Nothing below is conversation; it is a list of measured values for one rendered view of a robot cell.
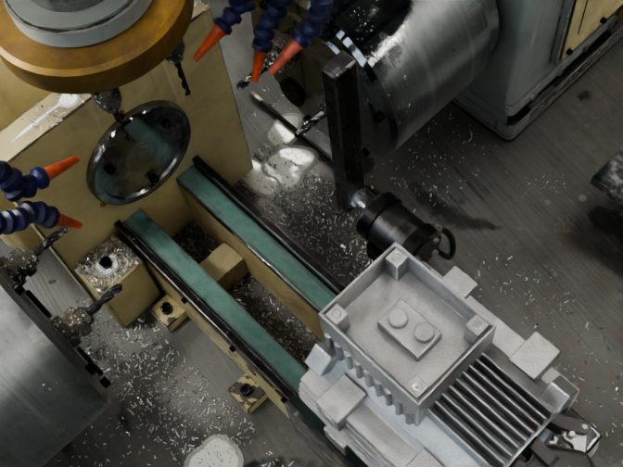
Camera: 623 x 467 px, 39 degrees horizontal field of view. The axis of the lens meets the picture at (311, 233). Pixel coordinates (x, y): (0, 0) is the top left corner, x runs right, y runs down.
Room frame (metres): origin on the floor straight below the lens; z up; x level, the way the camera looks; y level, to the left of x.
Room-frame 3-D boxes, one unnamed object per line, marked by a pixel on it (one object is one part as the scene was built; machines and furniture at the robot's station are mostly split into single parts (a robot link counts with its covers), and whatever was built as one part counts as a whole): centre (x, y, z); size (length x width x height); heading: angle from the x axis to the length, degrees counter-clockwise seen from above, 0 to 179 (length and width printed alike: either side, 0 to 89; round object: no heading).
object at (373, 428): (0.24, -0.09, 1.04); 0.20 x 0.19 x 0.19; 35
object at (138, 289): (0.53, 0.26, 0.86); 0.07 x 0.06 x 0.12; 125
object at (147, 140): (0.61, 0.18, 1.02); 0.15 x 0.02 x 0.15; 125
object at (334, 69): (0.50, -0.05, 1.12); 0.04 x 0.03 x 0.26; 35
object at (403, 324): (0.28, -0.07, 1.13); 0.12 x 0.11 x 0.07; 35
